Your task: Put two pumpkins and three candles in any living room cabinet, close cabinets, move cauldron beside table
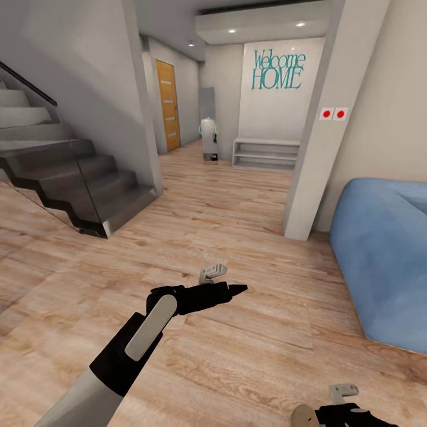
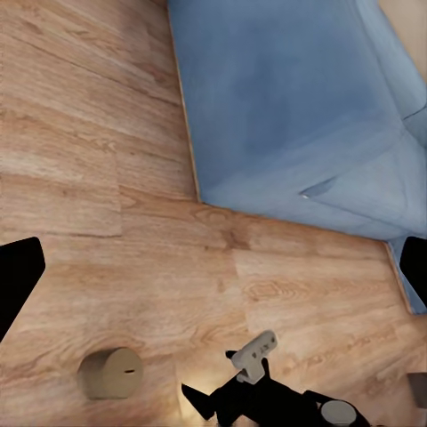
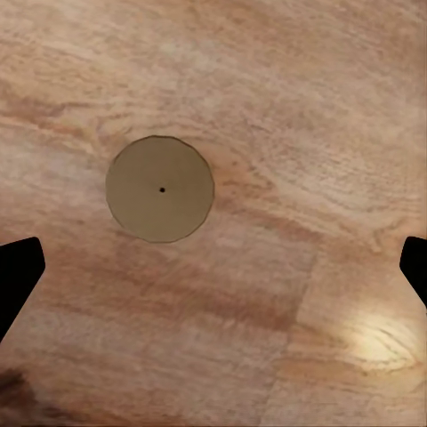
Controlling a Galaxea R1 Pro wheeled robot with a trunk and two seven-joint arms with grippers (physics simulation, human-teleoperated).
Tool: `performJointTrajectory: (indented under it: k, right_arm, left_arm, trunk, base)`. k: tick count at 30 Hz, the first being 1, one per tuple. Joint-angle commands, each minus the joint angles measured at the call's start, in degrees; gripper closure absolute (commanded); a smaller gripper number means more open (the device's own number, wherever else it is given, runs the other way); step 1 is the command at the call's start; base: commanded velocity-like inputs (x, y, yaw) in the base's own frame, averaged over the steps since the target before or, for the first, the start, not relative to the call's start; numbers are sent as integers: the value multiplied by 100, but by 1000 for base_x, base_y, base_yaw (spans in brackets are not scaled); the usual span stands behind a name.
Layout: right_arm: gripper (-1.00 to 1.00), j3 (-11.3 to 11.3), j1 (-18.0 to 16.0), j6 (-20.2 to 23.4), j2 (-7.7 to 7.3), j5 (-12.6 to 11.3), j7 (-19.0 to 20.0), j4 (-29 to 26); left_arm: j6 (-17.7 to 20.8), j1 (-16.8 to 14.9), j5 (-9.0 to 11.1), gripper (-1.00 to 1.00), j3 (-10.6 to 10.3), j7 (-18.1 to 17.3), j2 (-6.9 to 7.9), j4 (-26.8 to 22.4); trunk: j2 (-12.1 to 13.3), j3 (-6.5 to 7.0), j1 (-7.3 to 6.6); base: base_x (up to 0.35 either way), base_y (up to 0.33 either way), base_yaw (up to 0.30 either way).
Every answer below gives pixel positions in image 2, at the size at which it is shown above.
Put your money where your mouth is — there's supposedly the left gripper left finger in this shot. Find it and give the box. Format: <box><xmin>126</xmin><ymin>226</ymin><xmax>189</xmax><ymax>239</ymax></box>
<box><xmin>0</xmin><ymin>237</ymin><xmax>45</xmax><ymax>341</ymax></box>

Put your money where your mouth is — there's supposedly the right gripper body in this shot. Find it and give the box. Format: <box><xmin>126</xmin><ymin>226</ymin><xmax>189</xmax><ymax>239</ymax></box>
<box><xmin>213</xmin><ymin>358</ymin><xmax>286</xmax><ymax>427</ymax></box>

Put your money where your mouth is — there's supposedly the pillar candle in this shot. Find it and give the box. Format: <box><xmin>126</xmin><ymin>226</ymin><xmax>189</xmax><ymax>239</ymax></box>
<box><xmin>77</xmin><ymin>347</ymin><xmax>143</xmax><ymax>400</ymax></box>

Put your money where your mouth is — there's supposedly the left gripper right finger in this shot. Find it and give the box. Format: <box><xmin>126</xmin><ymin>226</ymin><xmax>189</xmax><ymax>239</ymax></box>
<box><xmin>399</xmin><ymin>237</ymin><xmax>427</xmax><ymax>306</ymax></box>

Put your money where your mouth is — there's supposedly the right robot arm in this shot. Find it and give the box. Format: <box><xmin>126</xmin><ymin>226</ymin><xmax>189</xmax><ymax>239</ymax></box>
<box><xmin>181</xmin><ymin>329</ymin><xmax>370</xmax><ymax>427</ymax></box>

